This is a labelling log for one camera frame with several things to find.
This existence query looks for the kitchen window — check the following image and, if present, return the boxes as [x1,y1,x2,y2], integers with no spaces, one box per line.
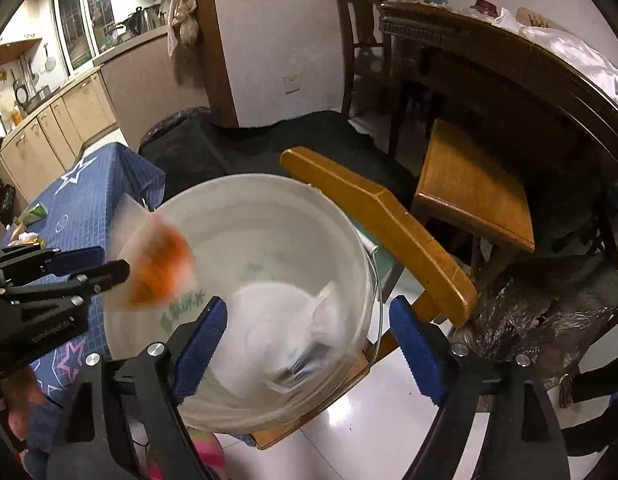
[52,0,116,75]

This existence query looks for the beige kitchen cabinets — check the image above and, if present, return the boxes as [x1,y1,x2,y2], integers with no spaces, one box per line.
[0,27,209,203]

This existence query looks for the orange white snack wrapper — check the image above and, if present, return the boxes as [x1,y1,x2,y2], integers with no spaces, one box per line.
[104,195,196,312]

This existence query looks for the long green box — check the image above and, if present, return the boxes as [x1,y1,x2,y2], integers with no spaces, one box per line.
[16,202,48,226]

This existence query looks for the white plastic bucket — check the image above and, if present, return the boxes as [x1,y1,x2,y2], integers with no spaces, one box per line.
[104,174,375,435]

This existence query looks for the dark wooden dining table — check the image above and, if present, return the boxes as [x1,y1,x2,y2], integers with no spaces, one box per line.
[379,2,618,188]

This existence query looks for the wooden stool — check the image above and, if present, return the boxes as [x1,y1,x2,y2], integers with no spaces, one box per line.
[412,119,535,290]

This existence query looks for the black garbage bag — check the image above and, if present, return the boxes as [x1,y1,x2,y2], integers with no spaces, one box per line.
[138,107,416,208]

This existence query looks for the hanging cloth bag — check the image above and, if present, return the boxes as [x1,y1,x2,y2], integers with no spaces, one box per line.
[167,0,199,58]

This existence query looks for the dark wooden chair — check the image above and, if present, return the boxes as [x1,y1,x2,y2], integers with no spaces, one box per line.
[336,0,391,116]

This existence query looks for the blue star tablecloth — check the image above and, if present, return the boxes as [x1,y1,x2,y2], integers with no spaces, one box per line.
[24,143,166,454]

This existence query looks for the white cloth on table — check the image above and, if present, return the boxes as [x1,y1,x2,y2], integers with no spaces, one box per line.
[492,8,618,105]

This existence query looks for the small wooden chair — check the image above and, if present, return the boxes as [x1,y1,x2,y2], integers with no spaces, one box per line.
[248,145,480,451]

